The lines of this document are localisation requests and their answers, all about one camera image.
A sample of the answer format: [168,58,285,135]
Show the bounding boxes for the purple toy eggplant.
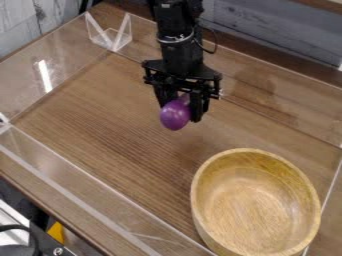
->
[161,94,192,131]

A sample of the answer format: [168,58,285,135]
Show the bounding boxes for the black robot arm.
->
[142,0,224,122]

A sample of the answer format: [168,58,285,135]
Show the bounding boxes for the black cable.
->
[0,223,39,256]

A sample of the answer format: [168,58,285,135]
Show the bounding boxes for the yellow black equipment base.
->
[0,179,103,256]

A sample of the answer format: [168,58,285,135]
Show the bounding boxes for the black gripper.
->
[142,31,222,123]

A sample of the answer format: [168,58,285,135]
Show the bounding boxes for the brown wooden bowl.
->
[190,148,321,256]

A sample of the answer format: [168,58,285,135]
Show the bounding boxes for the clear acrylic corner bracket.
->
[85,13,133,53]

